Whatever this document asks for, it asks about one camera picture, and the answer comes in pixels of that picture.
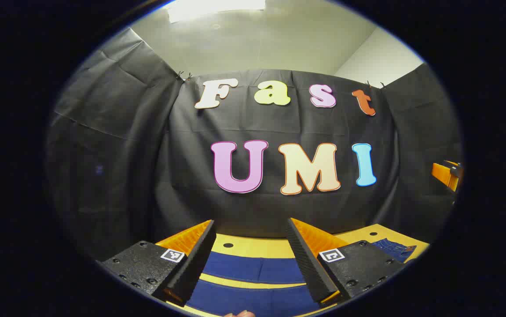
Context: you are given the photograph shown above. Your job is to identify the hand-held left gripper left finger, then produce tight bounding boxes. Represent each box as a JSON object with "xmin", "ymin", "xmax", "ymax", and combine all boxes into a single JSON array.
[{"xmin": 97, "ymin": 219, "xmax": 217, "ymax": 307}]

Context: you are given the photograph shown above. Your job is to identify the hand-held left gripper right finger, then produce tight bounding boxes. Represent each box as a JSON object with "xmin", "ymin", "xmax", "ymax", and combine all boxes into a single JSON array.
[{"xmin": 286, "ymin": 217, "xmax": 408, "ymax": 308}]

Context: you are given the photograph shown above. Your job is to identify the blue denim jeans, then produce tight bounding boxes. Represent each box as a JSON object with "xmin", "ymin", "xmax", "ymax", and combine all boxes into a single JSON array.
[{"xmin": 186, "ymin": 238, "xmax": 417, "ymax": 317}]

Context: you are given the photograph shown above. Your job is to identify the black backdrop cloth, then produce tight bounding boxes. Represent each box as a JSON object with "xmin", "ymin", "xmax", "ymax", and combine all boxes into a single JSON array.
[{"xmin": 45, "ymin": 27, "xmax": 462, "ymax": 260}]

